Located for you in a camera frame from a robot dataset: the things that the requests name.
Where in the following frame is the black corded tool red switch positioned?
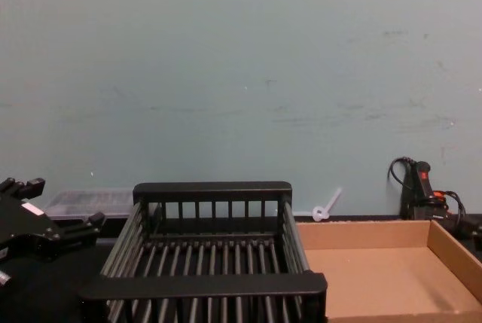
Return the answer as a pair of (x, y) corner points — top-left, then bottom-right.
(387, 157), (470, 227)

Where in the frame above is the plain pale wall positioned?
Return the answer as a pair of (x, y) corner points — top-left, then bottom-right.
(0, 0), (482, 222)

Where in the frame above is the black rack with steel bars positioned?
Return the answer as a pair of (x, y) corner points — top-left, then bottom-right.
(78, 181), (328, 323)

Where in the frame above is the white three-armed plastic piece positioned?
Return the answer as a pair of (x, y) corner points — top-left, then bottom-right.
(293, 186), (344, 223)

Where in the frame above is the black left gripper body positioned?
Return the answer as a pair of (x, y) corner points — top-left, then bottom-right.
(0, 190), (62, 264)

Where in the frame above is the shallow brown cardboard tray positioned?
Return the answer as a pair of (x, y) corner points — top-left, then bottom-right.
(295, 219), (482, 323)

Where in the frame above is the clear plastic case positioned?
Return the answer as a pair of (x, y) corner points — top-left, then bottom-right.
(44, 187), (136, 222)

